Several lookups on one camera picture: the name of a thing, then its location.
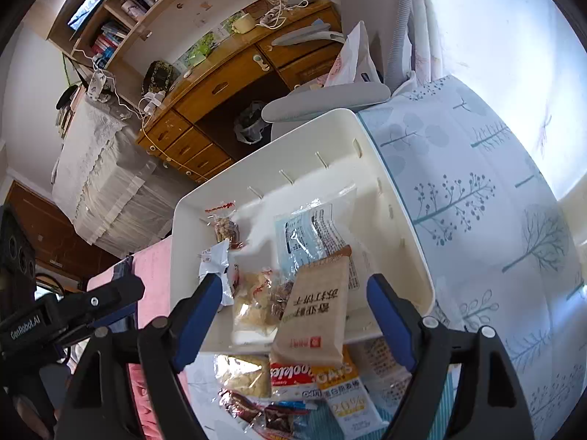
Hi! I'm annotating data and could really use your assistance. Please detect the white patterned pouch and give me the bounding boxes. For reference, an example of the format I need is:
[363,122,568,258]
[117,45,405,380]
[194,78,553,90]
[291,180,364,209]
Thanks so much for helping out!
[87,71,113,99]

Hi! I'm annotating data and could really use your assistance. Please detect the white plastic bin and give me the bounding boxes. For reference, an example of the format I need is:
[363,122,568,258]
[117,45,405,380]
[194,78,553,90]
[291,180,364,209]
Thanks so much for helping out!
[172,107,435,353]

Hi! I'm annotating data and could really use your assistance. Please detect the clear red-topped peanut packet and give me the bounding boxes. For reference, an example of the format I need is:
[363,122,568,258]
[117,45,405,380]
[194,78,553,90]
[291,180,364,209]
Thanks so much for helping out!
[205,200,241,250]

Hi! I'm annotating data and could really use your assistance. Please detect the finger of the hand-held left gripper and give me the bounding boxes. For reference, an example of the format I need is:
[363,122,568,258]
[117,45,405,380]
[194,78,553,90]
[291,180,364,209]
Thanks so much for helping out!
[55,314,138,345]
[59,275,146,331]

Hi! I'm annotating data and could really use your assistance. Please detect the cream mug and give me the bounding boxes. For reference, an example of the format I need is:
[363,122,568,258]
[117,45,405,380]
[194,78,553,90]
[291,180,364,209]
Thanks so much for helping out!
[231,13,256,34]

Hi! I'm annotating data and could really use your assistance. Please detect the tree print tablecloth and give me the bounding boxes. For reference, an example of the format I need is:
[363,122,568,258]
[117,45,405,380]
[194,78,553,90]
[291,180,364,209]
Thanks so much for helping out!
[193,76,587,440]

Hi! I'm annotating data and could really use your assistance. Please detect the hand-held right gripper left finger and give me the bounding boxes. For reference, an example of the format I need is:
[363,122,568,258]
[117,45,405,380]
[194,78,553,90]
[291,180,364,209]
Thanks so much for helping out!
[59,272,224,440]

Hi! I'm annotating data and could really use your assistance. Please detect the white cable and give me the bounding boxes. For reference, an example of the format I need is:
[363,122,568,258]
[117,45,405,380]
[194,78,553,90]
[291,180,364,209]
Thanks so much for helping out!
[73,48,207,182]

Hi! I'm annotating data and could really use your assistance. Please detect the orange white oat packet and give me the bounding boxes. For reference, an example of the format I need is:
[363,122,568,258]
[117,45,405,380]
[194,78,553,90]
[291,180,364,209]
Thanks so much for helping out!
[316,346,390,440]

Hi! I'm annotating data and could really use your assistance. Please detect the white leaf print curtain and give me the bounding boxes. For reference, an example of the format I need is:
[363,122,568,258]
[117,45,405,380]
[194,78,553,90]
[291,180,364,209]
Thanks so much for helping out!
[413,0,587,221]

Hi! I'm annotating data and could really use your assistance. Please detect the wooden desk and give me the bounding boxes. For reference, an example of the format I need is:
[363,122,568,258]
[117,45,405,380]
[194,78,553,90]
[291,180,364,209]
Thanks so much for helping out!
[135,0,344,184]

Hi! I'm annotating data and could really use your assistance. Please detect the grey office chair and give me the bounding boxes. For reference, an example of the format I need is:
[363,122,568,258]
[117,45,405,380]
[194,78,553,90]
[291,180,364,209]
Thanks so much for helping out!
[262,0,418,140]

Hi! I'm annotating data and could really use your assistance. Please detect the white pink paper bag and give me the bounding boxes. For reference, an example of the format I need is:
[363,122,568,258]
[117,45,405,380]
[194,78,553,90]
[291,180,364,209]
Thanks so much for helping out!
[321,21,381,88]

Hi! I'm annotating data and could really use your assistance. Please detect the blue snowflake snack packet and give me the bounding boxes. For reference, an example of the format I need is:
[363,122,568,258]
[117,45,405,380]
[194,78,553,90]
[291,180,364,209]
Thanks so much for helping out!
[250,401,322,440]

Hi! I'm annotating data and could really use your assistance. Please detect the red white cookie packet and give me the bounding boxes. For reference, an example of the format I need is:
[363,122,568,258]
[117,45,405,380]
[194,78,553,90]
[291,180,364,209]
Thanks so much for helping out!
[270,361,327,402]

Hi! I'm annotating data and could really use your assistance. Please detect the pink blanket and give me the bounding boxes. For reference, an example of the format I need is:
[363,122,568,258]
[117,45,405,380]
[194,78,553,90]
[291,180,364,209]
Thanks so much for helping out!
[87,236,193,440]

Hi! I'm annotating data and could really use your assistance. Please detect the large light blue packet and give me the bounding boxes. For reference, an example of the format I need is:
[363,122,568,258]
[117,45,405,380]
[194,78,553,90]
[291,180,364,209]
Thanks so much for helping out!
[274,183,368,294]

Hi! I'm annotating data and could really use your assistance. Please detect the row of colourful books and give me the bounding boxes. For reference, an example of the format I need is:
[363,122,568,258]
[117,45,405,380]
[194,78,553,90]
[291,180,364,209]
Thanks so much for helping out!
[89,21,131,58]

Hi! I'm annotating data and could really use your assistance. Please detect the stack of books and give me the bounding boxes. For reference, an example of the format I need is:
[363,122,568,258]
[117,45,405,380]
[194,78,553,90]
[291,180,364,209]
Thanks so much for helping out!
[54,92,81,140]

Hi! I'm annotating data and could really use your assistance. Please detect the white power strip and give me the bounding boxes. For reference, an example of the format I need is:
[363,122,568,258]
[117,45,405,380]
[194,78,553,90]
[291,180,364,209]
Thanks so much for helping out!
[140,92,167,115]

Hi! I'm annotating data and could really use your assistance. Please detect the grey blue snack packet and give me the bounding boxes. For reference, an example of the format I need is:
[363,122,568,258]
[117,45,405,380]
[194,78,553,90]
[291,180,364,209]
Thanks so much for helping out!
[198,238,241,305]

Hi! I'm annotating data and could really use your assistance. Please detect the framed picture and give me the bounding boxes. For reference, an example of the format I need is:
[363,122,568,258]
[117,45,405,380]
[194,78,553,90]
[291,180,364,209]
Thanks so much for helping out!
[68,0,110,30]

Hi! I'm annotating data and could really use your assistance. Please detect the dark patterned pouch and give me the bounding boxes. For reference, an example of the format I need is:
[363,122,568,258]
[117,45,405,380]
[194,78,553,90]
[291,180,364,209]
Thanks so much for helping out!
[142,59,181,95]

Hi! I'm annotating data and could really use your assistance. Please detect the green picture cards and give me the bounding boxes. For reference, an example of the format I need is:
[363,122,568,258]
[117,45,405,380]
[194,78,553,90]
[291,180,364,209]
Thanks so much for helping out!
[176,16,244,67]

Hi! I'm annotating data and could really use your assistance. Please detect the tangle of white cables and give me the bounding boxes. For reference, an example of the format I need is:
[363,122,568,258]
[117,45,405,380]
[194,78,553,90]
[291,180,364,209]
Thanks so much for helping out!
[257,0,313,28]

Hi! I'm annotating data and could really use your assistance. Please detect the blue denim bag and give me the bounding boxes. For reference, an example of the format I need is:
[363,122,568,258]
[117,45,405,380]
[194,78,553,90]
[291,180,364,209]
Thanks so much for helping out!
[110,254,138,280]

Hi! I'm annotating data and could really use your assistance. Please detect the wooden shelf hutch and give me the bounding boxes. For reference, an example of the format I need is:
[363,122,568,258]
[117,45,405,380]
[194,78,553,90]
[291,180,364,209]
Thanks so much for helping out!
[46,0,340,88]

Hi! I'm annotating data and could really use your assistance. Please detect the black hat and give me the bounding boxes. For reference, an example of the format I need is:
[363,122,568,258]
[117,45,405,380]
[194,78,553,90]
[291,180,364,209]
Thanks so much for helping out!
[56,85,83,110]

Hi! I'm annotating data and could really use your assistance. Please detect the brown wooden door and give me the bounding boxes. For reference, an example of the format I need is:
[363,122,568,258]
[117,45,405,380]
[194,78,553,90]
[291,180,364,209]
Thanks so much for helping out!
[4,181,120,294]

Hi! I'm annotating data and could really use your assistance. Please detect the yellow noodle snack packet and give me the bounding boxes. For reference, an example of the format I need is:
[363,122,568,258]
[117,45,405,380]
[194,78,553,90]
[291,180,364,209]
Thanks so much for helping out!
[231,268,287,344]
[215,354,272,399]

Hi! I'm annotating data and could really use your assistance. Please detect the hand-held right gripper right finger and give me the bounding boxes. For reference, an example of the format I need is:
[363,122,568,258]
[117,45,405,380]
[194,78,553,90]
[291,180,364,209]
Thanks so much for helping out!
[366,274,535,440]

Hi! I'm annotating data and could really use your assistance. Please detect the white lace cover cloth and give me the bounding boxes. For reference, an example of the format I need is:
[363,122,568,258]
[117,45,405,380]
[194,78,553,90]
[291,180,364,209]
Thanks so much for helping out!
[50,96,184,257]

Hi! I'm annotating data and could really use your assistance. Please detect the brown kraft cracker packet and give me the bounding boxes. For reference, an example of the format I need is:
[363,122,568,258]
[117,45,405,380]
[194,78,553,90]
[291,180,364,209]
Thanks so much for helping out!
[270,257,353,370]

